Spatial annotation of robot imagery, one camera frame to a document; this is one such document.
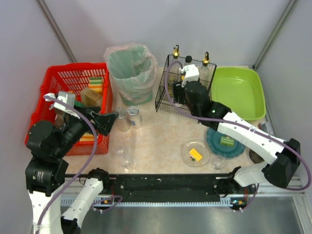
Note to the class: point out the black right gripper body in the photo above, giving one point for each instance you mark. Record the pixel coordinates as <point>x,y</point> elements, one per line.
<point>178,92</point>

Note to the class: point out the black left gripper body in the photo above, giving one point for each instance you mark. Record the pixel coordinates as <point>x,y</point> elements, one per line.
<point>95,119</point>

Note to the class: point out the black cap clear bottle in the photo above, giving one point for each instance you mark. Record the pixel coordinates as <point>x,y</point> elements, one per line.
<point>188,61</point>

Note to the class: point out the teal ceramic plate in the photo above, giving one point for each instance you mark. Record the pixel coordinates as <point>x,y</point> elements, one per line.
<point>213,140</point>

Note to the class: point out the small glass bowl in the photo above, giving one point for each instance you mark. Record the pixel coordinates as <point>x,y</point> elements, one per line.
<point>218,162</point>

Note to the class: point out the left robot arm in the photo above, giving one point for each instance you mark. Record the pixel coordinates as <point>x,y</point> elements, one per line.
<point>45,174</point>

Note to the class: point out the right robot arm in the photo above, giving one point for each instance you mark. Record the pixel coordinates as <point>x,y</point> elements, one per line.
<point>280,157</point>

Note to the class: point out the small gold cap bottle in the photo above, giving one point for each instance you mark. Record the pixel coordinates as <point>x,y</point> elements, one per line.
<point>171,80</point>

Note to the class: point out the striped sponge pack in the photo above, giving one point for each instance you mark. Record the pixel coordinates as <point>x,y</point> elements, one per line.
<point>96,84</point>
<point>87,137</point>

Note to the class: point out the gold pourer glass bottle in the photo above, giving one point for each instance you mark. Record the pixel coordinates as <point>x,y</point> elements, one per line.
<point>176,53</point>

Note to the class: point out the cardboard box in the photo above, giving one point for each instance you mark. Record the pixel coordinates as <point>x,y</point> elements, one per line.
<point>90,98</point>

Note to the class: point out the silver lid spice jar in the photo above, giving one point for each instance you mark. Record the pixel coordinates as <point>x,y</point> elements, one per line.
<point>134,116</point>

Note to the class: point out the green plastic tub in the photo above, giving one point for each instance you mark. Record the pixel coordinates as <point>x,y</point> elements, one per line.
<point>241,90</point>

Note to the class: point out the clear glass front left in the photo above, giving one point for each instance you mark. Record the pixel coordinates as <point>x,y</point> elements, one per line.
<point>125,161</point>

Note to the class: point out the green bin with plastic bag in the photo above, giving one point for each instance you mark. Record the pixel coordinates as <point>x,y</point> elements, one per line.
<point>133,70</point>

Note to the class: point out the clear glass plate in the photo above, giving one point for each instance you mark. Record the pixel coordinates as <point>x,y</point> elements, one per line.
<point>202,149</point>

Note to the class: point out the green striped cake piece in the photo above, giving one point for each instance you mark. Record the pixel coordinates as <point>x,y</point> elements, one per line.
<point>227,141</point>

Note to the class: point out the red plastic basket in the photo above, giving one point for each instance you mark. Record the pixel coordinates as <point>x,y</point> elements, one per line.
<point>71,77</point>

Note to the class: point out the yellow cake piece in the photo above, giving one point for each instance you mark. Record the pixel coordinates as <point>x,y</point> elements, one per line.
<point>195,155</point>

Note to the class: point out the dark jar at right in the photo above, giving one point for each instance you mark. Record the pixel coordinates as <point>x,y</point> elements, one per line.
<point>255,158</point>

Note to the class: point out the black wire rack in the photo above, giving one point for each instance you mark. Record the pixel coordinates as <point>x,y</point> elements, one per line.
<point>162,101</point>

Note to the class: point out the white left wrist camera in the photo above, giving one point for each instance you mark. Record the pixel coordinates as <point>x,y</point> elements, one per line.
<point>63,101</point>

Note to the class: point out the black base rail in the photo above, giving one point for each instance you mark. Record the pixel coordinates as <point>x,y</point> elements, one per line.
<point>163,188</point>

